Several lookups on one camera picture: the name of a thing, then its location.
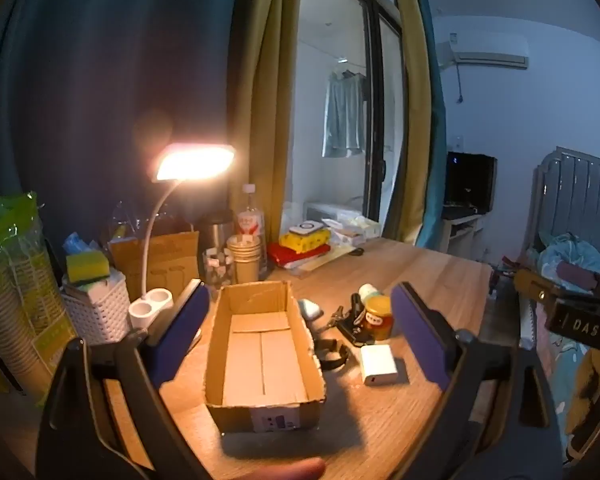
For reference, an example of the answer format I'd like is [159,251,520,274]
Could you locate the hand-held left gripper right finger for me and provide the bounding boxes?
[380,281,565,480]

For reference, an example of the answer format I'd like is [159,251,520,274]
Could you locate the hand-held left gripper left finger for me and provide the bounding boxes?
[36,279,216,480]

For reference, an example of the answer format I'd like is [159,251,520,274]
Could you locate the white charger block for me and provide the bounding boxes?
[359,343,399,387]

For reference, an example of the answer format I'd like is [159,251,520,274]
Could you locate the cardboard box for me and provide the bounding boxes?
[203,280,327,435]

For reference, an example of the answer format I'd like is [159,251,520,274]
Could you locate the person's left hand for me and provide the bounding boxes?
[250,457,327,480]

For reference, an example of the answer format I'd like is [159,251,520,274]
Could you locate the pile of bedding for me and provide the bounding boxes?
[525,231,600,293]

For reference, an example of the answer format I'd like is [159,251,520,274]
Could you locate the brown lamp packaging box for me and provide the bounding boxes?
[108,231,201,306]

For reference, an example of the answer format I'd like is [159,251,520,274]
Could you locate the small white medicine bottle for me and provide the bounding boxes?
[357,283,385,306]

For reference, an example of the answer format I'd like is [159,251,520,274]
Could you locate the floral glass cup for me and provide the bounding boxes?
[202,247,237,291]

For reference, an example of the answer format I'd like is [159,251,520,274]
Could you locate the orange black cloth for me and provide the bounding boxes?
[564,347,600,463]

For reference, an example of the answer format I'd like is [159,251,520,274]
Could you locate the white woven plastic basket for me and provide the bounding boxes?
[60,270,133,346]

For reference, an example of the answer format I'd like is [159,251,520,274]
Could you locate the grey bed headboard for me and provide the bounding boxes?
[531,146,600,266]

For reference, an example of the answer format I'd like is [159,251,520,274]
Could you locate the stack of brown paper cups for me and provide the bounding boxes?
[226,233,264,285]

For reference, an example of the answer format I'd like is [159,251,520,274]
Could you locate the steel thermos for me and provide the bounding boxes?
[198,209,235,261]

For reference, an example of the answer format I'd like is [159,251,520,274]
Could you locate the yellow green sponge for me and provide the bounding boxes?
[65,251,112,286]

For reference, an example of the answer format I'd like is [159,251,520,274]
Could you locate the small white blue case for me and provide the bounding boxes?
[297,298,324,322]

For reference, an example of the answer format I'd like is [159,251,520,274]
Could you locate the white television stand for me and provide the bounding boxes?
[439,204,487,257]

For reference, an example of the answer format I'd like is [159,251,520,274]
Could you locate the white tissue pack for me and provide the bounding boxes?
[325,214,382,247]

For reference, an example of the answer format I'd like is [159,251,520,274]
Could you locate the flat red box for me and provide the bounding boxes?
[266,241,332,270]

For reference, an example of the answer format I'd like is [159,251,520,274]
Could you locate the plastic water bottle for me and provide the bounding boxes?
[237,183,267,273]

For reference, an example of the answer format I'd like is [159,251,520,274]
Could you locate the yellow wipes pack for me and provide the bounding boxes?
[278,229,331,254]

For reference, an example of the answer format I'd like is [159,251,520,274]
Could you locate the small white device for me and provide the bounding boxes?
[288,220,327,236]

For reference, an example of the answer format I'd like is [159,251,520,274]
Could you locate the black television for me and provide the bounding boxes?
[444,151,498,209]

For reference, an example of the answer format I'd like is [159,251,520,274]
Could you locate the white desk lamp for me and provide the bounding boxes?
[128,142,237,332]

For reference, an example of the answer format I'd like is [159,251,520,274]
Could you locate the green pack of paper cups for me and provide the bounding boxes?
[0,191,77,407]

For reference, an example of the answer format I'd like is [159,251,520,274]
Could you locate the hanging grey clothes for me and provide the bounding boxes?
[322,70,368,159]

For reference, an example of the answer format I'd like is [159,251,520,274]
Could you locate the dark blue curtain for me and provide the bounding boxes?
[0,0,251,271]

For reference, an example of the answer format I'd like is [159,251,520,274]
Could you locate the white air conditioner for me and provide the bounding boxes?
[436,34,531,71]

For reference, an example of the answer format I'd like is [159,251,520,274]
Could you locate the black sliding door frame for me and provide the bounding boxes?
[360,0,406,221]

